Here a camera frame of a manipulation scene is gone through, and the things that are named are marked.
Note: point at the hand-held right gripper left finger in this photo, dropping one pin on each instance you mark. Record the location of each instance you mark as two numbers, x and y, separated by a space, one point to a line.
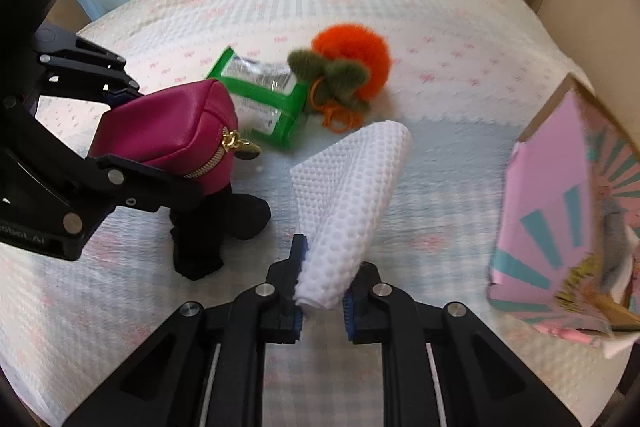
300 252

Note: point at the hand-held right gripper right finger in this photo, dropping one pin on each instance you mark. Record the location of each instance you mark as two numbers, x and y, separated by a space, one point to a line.
350 309

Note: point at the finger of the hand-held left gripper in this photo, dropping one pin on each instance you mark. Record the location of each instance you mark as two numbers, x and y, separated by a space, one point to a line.
150 197
112 79

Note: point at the magenta zipper pouch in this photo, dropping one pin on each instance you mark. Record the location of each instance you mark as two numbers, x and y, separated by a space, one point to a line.
165 127

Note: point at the white mesh cloth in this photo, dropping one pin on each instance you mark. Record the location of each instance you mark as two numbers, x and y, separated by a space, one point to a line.
345 187

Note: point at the black plush toy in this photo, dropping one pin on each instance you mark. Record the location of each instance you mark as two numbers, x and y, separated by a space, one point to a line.
215 227

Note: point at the green wet wipes packet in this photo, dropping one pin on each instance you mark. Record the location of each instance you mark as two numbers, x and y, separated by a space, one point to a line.
272 117

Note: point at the pastel checked bedspread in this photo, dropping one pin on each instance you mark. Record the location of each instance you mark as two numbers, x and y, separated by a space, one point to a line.
450 72

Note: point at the pink printed cardboard box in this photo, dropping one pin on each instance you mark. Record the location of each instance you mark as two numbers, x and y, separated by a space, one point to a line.
545 167

